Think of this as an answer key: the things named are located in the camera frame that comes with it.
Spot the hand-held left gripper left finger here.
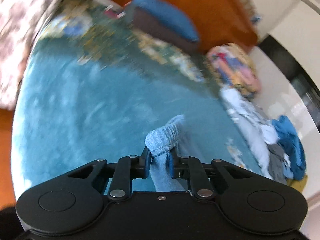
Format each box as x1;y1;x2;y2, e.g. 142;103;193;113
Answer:
66;147;152;202

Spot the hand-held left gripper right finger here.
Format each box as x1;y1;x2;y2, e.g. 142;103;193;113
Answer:
167;154;250;202

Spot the light blue fleece garment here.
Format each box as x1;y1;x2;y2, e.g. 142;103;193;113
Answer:
145;114;203;193

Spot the pile of blue clothes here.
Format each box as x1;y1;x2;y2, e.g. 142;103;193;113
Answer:
220;85;278;180

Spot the floral plush bed blanket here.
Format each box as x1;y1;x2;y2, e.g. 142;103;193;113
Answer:
11;0;275;200

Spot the grey garment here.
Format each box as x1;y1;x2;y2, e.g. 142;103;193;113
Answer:
267;144;288;185

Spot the colourful folded blanket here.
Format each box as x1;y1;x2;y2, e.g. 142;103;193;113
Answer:
206;45;262;98

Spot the small pale blue garment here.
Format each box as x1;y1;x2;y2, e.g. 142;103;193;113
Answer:
282;155;294;178

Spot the bright blue garment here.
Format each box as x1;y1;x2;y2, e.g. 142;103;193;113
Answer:
271;115;298;145

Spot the dark blue garment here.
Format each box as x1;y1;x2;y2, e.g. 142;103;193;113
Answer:
282;130;307;180

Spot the mustard yellow garment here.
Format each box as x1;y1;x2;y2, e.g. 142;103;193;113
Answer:
289;176;309;193

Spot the yellow straw pillow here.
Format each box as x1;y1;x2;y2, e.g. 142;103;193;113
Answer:
225;42;255;63

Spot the brown pillow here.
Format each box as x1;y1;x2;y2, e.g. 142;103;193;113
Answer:
125;5;200;54

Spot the white glossy wardrobe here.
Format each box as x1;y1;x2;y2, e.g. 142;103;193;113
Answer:
230;0;320;215

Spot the blue pillow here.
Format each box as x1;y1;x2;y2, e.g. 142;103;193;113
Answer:
126;0;200;43

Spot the small red object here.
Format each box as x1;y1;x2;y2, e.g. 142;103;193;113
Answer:
104;5;125;19

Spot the orange wooden headboard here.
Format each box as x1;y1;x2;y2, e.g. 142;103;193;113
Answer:
85;0;259;55

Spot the white paper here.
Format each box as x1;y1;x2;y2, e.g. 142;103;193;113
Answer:
94;0;123;8

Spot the floral patterned curtain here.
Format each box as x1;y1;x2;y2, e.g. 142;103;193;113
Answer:
0;0;87;110

